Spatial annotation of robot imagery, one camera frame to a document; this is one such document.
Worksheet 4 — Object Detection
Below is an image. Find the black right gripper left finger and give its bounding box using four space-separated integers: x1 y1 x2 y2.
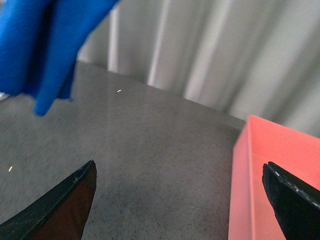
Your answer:
0 160 97 240

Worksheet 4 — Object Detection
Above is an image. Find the blue microfiber cloth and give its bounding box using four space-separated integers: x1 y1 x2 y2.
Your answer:
0 0 116 116

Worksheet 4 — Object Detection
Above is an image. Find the white pleated curtain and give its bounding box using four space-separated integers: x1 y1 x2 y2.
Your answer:
78 0 320 137

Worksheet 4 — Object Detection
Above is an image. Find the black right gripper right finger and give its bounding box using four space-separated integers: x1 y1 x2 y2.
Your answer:
262 161 320 240

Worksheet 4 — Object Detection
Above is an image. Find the pink plastic bin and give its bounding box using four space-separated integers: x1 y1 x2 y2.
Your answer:
228 115 320 240

